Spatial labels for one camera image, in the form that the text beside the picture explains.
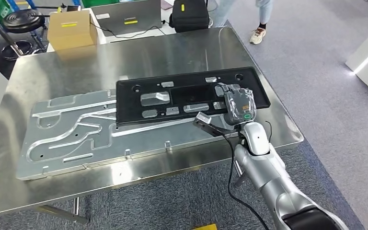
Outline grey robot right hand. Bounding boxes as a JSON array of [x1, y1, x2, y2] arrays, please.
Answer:
[[217, 82, 257, 127]]

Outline black plastic mounting panel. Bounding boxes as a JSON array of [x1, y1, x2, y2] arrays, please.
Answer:
[[115, 67, 271, 127]]

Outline stainless steel workbench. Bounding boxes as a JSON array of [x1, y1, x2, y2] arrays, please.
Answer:
[[0, 26, 305, 225]]

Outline pale sneaker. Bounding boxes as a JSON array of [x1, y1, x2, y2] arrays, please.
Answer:
[[250, 27, 267, 45]]

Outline person's leg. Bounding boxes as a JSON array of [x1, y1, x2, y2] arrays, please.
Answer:
[[255, 0, 274, 30]]

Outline black bag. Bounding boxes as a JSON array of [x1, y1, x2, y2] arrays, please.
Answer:
[[169, 0, 211, 34]]

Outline yellow floor tape square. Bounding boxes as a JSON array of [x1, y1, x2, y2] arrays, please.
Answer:
[[192, 223, 219, 230]]

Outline black flat mat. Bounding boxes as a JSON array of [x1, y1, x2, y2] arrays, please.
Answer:
[[90, 0, 163, 37]]

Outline white table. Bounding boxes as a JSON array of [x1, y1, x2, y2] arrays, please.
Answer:
[[46, 7, 214, 53]]

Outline embossed aluminium sheet panel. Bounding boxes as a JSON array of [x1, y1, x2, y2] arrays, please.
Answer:
[[15, 89, 245, 182]]

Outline brown cardboard box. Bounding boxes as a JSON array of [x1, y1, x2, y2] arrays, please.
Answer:
[[46, 10, 98, 51]]

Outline black round stool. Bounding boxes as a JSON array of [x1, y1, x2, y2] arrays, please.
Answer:
[[2, 9, 47, 51]]

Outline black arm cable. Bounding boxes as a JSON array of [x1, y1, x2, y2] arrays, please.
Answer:
[[214, 125, 271, 230]]

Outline thin black table cable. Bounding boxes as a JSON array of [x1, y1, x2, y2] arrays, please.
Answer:
[[90, 19, 168, 40]]

